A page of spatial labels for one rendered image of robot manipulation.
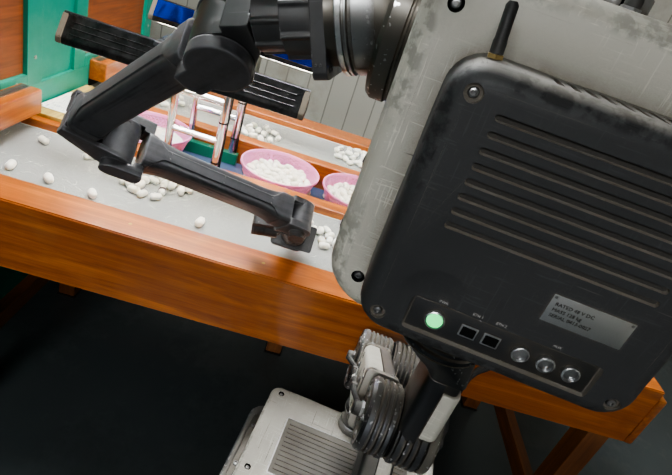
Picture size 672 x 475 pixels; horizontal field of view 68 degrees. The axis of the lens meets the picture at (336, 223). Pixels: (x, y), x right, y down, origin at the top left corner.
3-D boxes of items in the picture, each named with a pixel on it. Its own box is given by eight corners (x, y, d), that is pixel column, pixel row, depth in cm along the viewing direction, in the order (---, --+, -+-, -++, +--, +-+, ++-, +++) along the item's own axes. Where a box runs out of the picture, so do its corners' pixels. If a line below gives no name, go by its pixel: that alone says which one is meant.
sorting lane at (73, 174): (633, 370, 133) (637, 365, 132) (-59, 166, 118) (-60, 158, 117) (589, 302, 159) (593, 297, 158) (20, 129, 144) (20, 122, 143)
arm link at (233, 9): (261, 24, 50) (270, -15, 52) (170, 28, 53) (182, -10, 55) (285, 83, 59) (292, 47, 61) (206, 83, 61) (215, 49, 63)
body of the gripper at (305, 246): (277, 217, 123) (278, 211, 116) (316, 229, 124) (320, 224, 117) (269, 242, 122) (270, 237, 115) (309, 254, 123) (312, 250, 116)
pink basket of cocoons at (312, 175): (320, 216, 164) (328, 191, 160) (240, 207, 154) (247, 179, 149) (301, 178, 185) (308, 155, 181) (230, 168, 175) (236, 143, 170)
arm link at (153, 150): (102, 160, 81) (122, 105, 85) (93, 171, 85) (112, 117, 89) (314, 242, 104) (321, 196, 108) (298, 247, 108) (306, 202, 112)
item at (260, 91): (302, 122, 125) (310, 94, 121) (53, 42, 120) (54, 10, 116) (306, 113, 132) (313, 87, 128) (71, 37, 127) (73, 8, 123)
